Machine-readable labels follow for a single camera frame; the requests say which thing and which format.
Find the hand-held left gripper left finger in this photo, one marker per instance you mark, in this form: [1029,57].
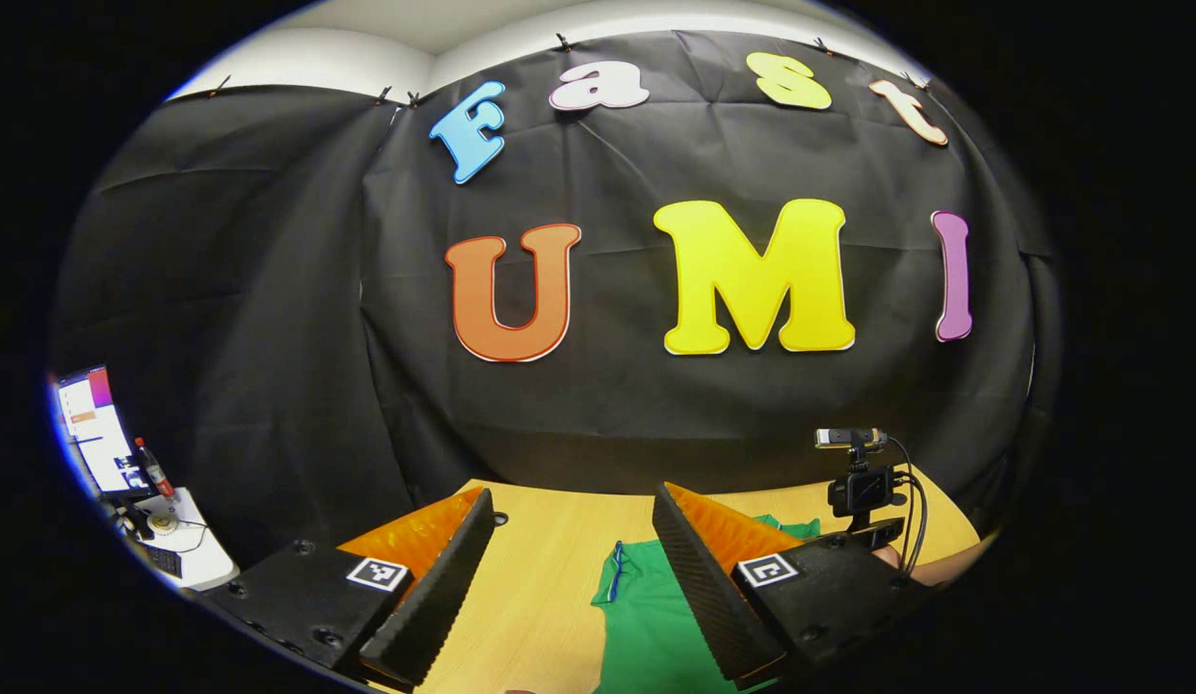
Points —
[443,588]

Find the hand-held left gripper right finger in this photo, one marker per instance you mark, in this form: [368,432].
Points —
[699,578]

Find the green T-shirt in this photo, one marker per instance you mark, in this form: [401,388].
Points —
[646,617]

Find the white side table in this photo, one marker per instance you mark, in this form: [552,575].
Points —
[207,554]

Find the black keyboard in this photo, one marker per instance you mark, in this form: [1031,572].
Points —
[164,561]

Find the white tape roll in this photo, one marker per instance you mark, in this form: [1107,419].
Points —
[162,523]

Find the red capped bottle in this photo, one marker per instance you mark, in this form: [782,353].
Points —
[154,472]

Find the black backdrop cloth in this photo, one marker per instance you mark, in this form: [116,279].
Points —
[270,289]

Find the computer monitor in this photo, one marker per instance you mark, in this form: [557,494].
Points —
[96,424]

